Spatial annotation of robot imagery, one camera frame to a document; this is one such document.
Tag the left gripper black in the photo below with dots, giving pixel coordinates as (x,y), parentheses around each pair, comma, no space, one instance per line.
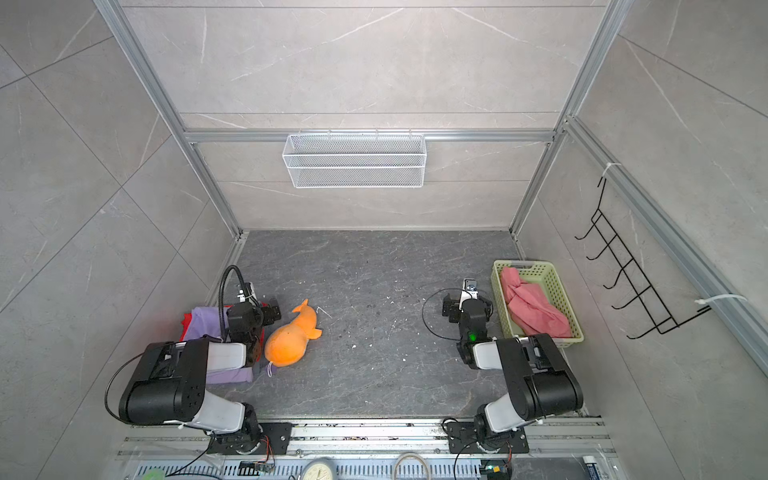
(264,310)

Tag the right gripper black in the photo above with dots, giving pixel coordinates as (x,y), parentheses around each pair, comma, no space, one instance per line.
(453,307)

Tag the pink t shirt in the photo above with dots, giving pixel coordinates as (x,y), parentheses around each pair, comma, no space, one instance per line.
(530,308)

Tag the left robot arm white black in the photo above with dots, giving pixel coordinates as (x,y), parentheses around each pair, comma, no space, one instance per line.
(169,383)

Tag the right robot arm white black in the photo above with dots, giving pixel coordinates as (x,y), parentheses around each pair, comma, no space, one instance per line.
(538,380)

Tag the orange plush fish toy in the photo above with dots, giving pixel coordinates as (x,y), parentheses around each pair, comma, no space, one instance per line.
(288,343)

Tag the purple folded t shirt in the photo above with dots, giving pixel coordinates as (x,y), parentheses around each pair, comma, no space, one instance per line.
(203,321)

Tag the green plastic basket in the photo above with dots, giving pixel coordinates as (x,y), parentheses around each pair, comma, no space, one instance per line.
(545,275)

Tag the round pressure gauge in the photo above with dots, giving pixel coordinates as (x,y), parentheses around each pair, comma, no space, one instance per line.
(319,469)

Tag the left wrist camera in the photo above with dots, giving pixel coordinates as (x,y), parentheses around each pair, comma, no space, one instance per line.
(246,294)

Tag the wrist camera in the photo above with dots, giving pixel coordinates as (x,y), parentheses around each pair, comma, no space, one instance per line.
(246,294)
(469,289)

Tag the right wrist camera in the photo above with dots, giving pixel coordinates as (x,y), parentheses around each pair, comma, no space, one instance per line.
(469,289)

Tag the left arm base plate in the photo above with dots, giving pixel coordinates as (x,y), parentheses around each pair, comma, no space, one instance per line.
(276,437)

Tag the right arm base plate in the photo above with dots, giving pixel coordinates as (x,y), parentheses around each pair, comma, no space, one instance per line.
(463,438)

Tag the white wire mesh shelf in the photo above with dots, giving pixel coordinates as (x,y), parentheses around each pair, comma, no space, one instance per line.
(336,161)

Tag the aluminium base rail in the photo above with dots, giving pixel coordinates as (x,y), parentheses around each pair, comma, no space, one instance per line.
(373,449)

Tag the black wire hook rack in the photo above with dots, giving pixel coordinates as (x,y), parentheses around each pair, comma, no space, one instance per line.
(630,272)

